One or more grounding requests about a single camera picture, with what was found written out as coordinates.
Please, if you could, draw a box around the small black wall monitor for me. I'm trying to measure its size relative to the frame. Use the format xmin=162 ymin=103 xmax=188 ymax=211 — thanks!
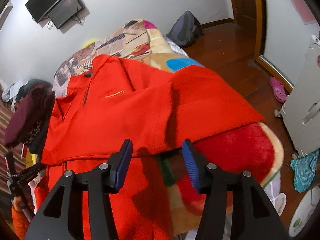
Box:
xmin=48 ymin=0 xmax=84 ymax=29

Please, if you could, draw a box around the newspaper print bed sheet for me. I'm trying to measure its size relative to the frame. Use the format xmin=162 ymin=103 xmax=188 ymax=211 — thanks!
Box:
xmin=53 ymin=20 xmax=156 ymax=98

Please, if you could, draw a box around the white plastic cabinet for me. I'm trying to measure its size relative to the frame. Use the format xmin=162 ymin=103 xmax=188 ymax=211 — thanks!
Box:
xmin=274 ymin=35 xmax=320 ymax=159

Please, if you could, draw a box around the dark backpack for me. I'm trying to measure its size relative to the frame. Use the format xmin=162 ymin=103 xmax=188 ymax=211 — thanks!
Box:
xmin=166 ymin=10 xmax=204 ymax=48

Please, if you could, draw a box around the pink croc shoe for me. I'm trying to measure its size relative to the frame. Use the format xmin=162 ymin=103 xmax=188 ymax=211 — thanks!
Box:
xmin=270 ymin=77 xmax=287 ymax=103

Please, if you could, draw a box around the yellow headboard cushion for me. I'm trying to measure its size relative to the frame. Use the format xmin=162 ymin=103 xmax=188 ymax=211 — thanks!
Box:
xmin=82 ymin=40 xmax=96 ymax=48

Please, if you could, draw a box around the red zip sweatshirt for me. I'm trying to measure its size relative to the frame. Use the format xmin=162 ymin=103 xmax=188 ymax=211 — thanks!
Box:
xmin=36 ymin=55 xmax=267 ymax=239

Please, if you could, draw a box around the teal patterned cloth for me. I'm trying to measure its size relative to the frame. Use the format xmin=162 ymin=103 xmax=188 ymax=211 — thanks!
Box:
xmin=290 ymin=150 xmax=319 ymax=193

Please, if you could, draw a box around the maroon folded garment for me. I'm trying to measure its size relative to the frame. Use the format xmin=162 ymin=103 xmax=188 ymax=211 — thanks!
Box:
xmin=4 ymin=85 xmax=55 ymax=148

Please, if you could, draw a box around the clothes pile in corner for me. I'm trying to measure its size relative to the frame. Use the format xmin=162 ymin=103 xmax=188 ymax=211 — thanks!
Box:
xmin=1 ymin=79 xmax=52 ymax=113

